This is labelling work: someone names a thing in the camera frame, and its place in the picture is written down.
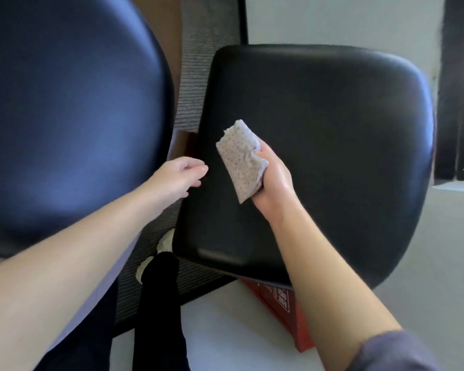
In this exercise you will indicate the light blue cleaning cloth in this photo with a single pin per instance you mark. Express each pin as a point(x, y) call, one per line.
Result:
point(239, 162)

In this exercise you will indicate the wooden chair with black cushion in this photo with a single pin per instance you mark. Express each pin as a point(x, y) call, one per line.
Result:
point(332, 150)

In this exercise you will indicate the person's right hand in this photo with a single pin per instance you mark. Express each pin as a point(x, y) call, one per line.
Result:
point(278, 189)

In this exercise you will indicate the person's right forearm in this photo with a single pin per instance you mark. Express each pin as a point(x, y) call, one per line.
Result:
point(325, 297)

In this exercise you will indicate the person's left forearm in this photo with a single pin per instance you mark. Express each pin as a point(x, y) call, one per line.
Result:
point(62, 274)

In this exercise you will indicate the red fire extinguisher box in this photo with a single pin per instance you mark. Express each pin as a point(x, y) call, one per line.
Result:
point(290, 316)

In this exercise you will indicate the white right sneaker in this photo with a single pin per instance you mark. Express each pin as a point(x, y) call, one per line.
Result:
point(165, 241)

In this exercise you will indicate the black trousers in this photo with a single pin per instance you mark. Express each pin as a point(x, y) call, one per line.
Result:
point(158, 316)

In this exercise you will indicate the white left sneaker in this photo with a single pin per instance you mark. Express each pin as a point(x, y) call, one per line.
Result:
point(143, 268)

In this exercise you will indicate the person's left hand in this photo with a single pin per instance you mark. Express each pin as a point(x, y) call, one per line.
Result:
point(176, 177)

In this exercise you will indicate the white sneaker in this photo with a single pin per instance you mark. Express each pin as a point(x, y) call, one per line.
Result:
point(143, 268)
point(165, 241)

